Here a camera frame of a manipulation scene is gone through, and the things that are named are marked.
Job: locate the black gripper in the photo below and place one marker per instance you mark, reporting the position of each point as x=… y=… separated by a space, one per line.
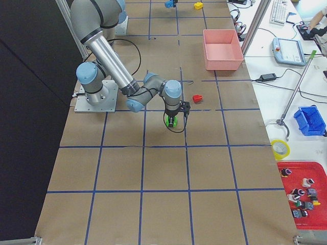
x=170 y=114

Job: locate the green toy block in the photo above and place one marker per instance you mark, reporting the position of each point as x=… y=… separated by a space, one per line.
x=171 y=121

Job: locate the blue toy block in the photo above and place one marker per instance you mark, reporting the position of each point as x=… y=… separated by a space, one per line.
x=170 y=3

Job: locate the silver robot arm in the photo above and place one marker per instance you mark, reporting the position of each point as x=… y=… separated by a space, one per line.
x=89 y=19

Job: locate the pink plastic box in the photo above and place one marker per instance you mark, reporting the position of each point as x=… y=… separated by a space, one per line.
x=221 y=49

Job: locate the red toy block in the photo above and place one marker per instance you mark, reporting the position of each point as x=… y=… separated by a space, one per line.
x=197 y=98

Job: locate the black power adapter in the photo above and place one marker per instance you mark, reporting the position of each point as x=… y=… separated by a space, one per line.
x=268 y=77

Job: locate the yellow toy block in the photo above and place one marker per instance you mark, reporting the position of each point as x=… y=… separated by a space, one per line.
x=198 y=5

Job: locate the yellow tape roll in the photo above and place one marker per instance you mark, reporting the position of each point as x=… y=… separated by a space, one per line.
x=280 y=149

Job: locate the teach pendant tablet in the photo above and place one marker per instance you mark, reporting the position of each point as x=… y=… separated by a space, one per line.
x=288 y=52

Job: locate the blue storage bin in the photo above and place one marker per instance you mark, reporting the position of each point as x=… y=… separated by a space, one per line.
x=310 y=121

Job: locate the white keyboard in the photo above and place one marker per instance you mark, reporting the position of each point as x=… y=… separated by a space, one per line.
x=278 y=12

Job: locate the red tray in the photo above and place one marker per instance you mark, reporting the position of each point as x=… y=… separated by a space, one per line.
x=305 y=188

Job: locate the black wrist camera, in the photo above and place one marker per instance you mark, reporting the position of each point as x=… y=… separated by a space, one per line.
x=185 y=108

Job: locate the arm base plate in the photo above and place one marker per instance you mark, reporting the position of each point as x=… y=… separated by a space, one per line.
x=102 y=101
x=121 y=28

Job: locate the aluminium frame post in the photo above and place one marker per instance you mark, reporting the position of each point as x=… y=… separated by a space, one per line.
x=262 y=8

